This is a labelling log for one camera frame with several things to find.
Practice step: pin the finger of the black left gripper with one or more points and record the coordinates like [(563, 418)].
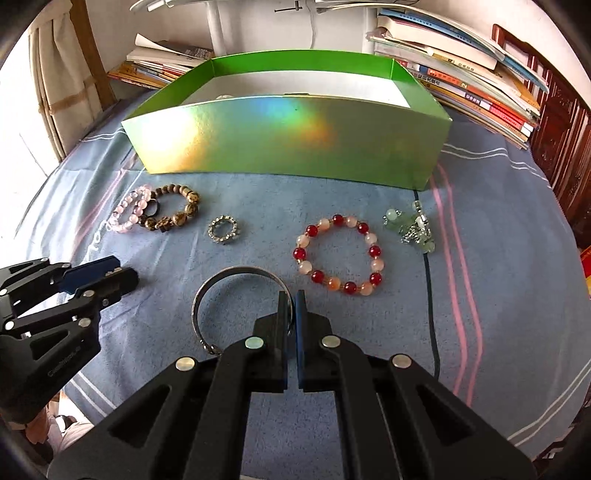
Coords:
[(111, 286), (85, 274)]

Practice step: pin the right stack of books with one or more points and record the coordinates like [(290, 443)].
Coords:
[(463, 70)]

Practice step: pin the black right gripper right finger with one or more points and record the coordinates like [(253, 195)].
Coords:
[(329, 363)]

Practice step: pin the left hand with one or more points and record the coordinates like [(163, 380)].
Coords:
[(44, 428)]

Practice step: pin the red yellow gift bag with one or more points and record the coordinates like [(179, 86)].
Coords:
[(585, 258)]

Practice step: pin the left stack of books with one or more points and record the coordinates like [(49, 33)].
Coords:
[(155, 64)]

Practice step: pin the silver metal bangle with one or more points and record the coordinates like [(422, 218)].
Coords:
[(226, 305)]

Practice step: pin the green cardboard box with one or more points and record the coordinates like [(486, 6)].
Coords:
[(313, 113)]

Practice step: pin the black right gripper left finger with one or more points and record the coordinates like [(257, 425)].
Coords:
[(256, 364)]

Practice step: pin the stack of books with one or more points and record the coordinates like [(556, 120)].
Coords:
[(463, 70), (155, 64)]

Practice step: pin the beige curtain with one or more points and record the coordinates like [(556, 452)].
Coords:
[(71, 84)]

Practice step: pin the blue striped bed sheet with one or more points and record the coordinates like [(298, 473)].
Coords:
[(468, 297)]

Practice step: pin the white desk shelf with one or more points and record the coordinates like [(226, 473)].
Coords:
[(244, 26)]

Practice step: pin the red wooden headboard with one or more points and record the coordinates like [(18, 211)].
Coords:
[(561, 144)]

